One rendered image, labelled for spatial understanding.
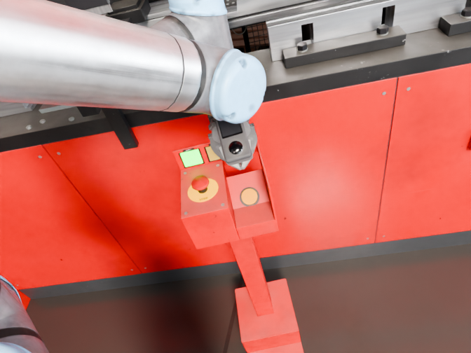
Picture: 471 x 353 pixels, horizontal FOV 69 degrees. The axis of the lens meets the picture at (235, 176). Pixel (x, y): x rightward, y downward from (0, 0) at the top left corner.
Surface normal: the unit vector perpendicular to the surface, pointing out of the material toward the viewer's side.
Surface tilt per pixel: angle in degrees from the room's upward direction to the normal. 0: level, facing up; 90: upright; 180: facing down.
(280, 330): 0
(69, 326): 0
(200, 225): 90
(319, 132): 90
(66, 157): 90
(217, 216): 90
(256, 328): 0
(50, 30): 66
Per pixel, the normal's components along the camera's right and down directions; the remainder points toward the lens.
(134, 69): 0.72, 0.29
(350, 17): 0.02, 0.70
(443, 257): -0.20, -0.70
